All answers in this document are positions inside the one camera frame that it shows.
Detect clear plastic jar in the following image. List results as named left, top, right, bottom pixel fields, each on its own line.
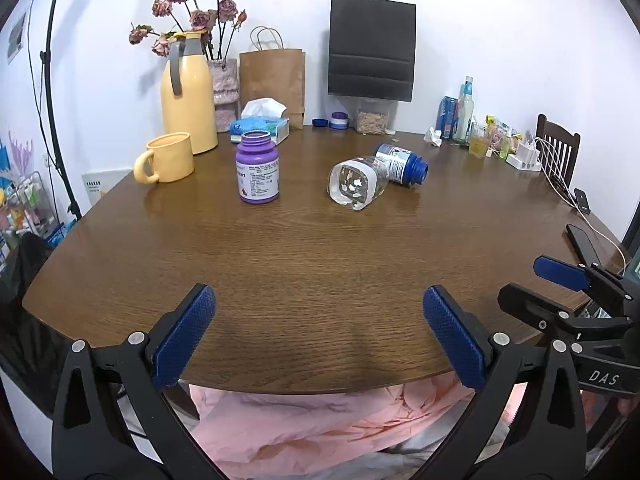
left=327, top=156, right=390, bottom=211

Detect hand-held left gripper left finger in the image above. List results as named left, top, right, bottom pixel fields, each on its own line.
left=51, top=284, right=221, bottom=480

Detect black paper bag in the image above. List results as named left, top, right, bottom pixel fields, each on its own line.
left=327, top=0, right=417, bottom=103

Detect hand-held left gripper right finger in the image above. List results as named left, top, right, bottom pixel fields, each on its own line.
left=415, top=284, right=584, bottom=480

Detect rack of colourful items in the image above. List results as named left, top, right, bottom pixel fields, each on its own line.
left=0, top=170, right=66, bottom=261

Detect black light stand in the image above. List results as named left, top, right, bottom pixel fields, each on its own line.
left=39, top=0, right=83, bottom=221

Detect blue drink can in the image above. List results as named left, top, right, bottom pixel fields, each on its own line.
left=435, top=95, right=459, bottom=139

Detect black smartphone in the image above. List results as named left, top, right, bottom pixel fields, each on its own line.
left=565, top=224, right=604, bottom=267

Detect brown paper bag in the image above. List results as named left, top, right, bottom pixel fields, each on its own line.
left=238, top=26, right=306, bottom=131

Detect yellow mug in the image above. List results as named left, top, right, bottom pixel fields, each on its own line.
left=133, top=132, right=195, bottom=184

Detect white charging hub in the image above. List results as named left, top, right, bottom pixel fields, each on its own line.
left=506, top=141, right=543, bottom=173

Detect white cardboard box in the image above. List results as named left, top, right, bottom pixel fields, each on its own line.
left=81, top=170, right=122, bottom=206

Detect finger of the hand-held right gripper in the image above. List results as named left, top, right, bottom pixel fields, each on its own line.
left=533, top=255, right=626, bottom=302
left=497, top=282, right=634, bottom=346

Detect clear glass bottle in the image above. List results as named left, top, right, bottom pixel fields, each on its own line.
left=452, top=76, right=476, bottom=143

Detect small black charger stand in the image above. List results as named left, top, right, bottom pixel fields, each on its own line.
left=572, top=188, right=594, bottom=217

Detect pink cloth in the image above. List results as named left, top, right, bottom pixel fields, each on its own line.
left=190, top=380, right=531, bottom=467

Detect white charging cables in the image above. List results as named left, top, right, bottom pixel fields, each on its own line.
left=532, top=136, right=628, bottom=271

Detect yellow thermos jug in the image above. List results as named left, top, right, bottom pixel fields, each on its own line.
left=160, top=31, right=219, bottom=156

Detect clear container of grains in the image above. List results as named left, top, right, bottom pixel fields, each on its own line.
left=355, top=96, right=389, bottom=136

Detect blue pill bottle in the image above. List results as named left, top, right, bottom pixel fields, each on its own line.
left=372, top=142, right=430, bottom=189

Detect pink glass vase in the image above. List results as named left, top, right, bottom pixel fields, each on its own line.
left=207, top=58, right=239, bottom=120

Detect tissue box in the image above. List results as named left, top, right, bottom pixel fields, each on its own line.
left=230, top=98, right=291, bottom=146

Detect dark wooden chair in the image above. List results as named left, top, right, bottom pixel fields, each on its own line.
left=535, top=113, right=582, bottom=191

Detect dark cloth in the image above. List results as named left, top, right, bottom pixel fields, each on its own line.
left=0, top=232, right=68, bottom=413

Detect bunch of dried roses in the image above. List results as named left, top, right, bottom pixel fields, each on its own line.
left=129, top=0, right=248, bottom=63

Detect purple pill bottle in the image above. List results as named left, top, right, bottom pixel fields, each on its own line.
left=235, top=130, right=281, bottom=205

